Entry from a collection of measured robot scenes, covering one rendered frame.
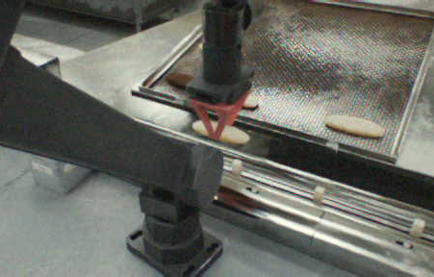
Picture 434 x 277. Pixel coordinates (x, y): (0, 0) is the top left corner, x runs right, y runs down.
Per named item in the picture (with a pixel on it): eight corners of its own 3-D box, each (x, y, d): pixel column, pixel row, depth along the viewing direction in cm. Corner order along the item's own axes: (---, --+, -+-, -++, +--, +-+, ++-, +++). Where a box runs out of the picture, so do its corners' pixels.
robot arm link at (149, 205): (141, 220, 57) (177, 232, 55) (134, 160, 51) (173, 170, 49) (174, 180, 64) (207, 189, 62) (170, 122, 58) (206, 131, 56)
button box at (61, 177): (35, 197, 75) (18, 146, 69) (67, 172, 81) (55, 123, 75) (69, 214, 72) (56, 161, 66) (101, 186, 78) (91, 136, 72)
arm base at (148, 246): (123, 246, 62) (186, 291, 56) (116, 205, 57) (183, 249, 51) (165, 214, 67) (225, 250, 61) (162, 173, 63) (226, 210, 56)
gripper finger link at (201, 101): (246, 130, 69) (250, 77, 64) (226, 152, 64) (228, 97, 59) (211, 119, 72) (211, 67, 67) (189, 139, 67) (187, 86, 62)
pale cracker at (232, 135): (188, 130, 69) (187, 124, 69) (199, 119, 72) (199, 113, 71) (242, 147, 65) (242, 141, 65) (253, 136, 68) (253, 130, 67)
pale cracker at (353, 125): (321, 126, 74) (322, 121, 74) (327, 113, 77) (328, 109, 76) (381, 141, 71) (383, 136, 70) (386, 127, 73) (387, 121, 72)
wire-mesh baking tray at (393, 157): (139, 91, 87) (138, 86, 86) (244, -11, 118) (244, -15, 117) (395, 164, 67) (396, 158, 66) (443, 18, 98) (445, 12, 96)
